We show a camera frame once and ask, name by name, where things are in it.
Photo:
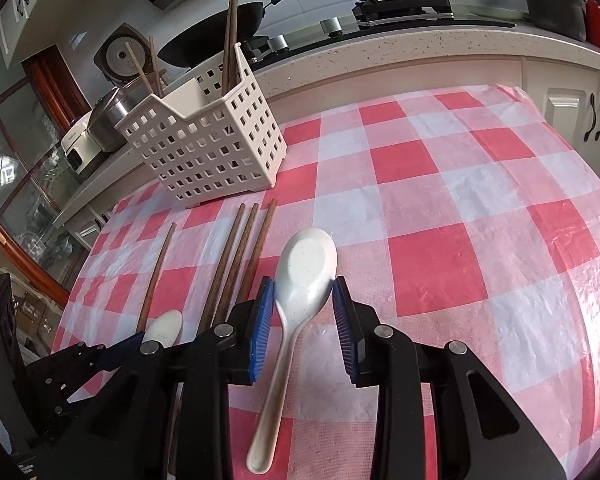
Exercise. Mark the black blue-tipped right gripper finger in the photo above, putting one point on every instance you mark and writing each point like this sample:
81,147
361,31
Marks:
116,355

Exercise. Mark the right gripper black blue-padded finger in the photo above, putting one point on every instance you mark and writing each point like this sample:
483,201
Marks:
480,430
231,353

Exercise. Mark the white ceramic spoon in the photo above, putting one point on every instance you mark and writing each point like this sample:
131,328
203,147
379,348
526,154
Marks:
302,284
165,329

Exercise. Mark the white small kitchen appliance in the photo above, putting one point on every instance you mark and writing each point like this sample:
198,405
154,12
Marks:
83,154

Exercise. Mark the white perforated utensil basket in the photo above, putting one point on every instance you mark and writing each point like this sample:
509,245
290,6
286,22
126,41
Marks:
202,144

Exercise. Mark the red white checkered tablecloth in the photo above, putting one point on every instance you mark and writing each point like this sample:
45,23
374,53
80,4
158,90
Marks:
458,214

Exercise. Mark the red wooden glass door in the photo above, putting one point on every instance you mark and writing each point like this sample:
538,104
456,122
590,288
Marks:
39,101

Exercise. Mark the silver open rice cooker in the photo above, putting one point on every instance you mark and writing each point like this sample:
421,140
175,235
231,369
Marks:
115,58

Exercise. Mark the black frying pan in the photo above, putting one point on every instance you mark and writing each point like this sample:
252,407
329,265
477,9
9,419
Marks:
206,38

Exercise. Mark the white lower cabinet doors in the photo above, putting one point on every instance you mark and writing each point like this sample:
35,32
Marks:
568,97

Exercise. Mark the black glass gas stove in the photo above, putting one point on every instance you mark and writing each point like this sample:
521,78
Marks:
367,17

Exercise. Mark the white upper cabinet left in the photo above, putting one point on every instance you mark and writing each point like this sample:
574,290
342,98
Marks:
77,27

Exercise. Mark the dark steel stock pot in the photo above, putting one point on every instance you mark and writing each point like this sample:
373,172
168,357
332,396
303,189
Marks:
563,17

